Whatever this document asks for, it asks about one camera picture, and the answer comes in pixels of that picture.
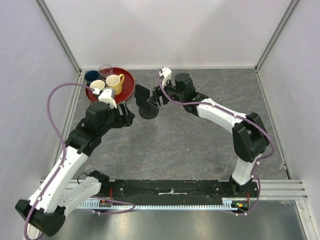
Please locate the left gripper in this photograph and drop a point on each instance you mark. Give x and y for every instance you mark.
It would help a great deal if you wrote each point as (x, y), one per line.
(126, 119)

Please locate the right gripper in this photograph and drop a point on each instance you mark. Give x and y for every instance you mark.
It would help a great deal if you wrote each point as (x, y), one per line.
(157, 92)

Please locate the black smartphone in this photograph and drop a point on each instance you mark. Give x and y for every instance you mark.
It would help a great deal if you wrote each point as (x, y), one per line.
(142, 94)

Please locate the black phone stand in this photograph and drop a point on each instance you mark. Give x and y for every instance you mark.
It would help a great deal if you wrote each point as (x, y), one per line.
(148, 112)

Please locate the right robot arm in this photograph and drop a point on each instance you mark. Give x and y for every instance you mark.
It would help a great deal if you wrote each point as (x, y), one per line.
(249, 135)

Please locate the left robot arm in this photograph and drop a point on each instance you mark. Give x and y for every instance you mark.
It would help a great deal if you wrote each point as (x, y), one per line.
(48, 207)

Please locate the red round tray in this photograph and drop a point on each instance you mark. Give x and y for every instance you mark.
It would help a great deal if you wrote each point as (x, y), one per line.
(128, 87)

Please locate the yellow mug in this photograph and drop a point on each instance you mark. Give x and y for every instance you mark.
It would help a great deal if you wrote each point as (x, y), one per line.
(116, 82)

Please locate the dark green mug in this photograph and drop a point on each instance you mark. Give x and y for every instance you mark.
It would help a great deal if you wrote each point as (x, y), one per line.
(98, 84)

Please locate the clear drinking glass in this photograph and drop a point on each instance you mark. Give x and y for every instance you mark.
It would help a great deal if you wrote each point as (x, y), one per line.
(105, 70)

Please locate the blue mug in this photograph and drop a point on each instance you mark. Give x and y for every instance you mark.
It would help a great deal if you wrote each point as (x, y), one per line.
(91, 76)

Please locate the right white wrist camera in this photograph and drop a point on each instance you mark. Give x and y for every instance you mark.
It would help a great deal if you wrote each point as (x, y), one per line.
(165, 75)

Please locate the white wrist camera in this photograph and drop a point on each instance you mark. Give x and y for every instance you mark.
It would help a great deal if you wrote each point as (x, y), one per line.
(165, 75)
(107, 95)

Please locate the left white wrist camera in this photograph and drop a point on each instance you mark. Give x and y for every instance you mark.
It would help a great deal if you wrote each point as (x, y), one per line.
(107, 95)

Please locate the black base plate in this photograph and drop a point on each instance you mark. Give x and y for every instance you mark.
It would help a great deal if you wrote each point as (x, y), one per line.
(175, 192)

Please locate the slotted cable duct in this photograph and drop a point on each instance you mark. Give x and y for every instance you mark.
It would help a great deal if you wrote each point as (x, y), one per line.
(99, 204)

